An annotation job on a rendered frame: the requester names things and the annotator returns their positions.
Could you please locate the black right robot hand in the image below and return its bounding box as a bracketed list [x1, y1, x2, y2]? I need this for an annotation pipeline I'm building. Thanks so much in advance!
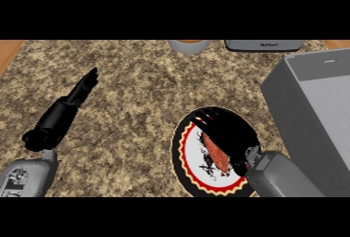
[191, 106, 263, 178]

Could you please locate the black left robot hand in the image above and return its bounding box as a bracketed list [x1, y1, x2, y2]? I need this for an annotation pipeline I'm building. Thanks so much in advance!
[21, 67, 101, 153]

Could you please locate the sweet potato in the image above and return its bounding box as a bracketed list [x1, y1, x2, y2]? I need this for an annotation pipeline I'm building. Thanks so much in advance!
[201, 131, 232, 174]

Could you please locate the black red white patterned plate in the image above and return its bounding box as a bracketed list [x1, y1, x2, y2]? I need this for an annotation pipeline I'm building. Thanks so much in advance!
[172, 106, 263, 198]

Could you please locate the grey box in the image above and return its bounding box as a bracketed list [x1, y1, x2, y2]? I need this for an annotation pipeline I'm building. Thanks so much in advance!
[260, 47, 350, 198]

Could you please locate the grey flat appliance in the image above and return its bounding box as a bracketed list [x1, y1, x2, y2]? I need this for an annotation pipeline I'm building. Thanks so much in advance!
[225, 39, 304, 53]

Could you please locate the grey cup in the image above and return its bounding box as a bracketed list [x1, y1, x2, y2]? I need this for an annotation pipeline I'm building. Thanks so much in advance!
[167, 39, 211, 56]

